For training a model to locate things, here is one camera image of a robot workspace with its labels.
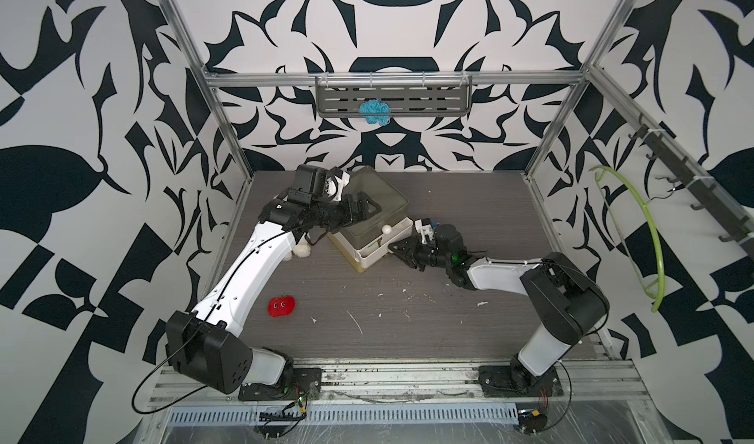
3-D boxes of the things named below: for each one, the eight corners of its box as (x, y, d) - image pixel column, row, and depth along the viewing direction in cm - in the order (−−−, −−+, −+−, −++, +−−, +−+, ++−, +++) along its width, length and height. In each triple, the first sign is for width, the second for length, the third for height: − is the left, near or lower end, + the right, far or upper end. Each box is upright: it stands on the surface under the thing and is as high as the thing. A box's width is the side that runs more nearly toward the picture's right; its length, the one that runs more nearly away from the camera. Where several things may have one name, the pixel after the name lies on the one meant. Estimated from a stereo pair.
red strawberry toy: (268, 317, 87) (264, 312, 84) (272, 298, 90) (269, 293, 87) (293, 317, 87) (290, 312, 84) (297, 299, 90) (294, 293, 87)
